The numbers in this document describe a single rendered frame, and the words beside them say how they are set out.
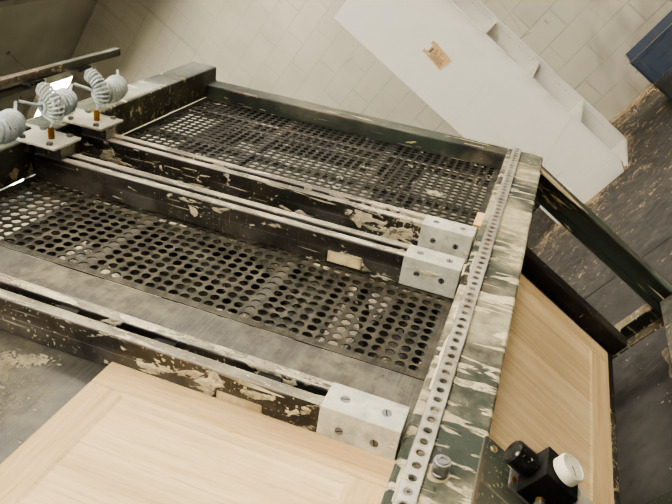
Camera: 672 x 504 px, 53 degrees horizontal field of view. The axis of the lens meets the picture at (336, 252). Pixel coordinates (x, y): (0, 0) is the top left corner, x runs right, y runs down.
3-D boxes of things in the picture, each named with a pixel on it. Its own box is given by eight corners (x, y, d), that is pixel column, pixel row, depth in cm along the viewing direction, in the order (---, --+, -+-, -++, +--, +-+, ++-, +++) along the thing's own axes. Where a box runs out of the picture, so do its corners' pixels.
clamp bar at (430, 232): (465, 266, 159) (489, 173, 148) (42, 150, 185) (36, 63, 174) (471, 249, 168) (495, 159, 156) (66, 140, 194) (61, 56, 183)
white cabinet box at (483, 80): (628, 168, 423) (387, -57, 413) (558, 225, 455) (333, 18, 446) (627, 138, 473) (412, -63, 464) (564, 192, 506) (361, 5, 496)
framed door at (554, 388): (609, 594, 139) (618, 590, 138) (413, 419, 137) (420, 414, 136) (602, 356, 216) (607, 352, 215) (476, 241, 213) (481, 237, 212)
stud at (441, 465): (445, 483, 93) (450, 468, 91) (428, 477, 93) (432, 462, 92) (449, 471, 95) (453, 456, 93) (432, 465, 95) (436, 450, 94)
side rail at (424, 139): (497, 185, 226) (505, 154, 221) (204, 113, 251) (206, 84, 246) (500, 177, 233) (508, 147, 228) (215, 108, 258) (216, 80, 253)
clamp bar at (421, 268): (452, 303, 144) (478, 201, 132) (-7, 170, 170) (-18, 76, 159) (459, 282, 152) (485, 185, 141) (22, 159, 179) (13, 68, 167)
